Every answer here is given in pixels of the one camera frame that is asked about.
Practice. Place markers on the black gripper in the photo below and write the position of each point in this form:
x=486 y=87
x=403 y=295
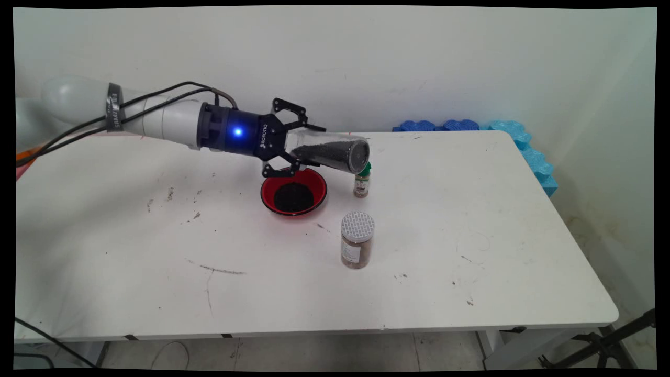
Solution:
x=241 y=131

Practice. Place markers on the clear plastic jar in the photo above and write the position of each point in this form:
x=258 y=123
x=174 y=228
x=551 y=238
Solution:
x=335 y=152

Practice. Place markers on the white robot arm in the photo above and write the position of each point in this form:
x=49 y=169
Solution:
x=167 y=123

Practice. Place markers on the black seeds pile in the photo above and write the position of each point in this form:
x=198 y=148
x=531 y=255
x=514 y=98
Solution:
x=294 y=198

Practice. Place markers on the red bowl black rim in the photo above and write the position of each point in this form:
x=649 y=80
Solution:
x=269 y=196

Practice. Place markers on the small spice bottle green cap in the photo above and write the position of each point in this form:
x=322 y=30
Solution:
x=361 y=184

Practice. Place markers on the brown spice jar white lid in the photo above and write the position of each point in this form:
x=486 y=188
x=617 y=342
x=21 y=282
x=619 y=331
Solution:
x=357 y=243

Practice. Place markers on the dark blue foam mat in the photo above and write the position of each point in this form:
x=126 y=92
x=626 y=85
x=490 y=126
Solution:
x=460 y=125
x=416 y=126

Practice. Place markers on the light blue foam mat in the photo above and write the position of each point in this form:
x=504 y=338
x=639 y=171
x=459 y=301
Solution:
x=536 y=162
x=549 y=186
x=510 y=131

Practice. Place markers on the orange object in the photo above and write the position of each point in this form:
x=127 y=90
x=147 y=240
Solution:
x=26 y=154

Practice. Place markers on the black tripod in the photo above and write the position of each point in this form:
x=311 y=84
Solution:
x=607 y=343

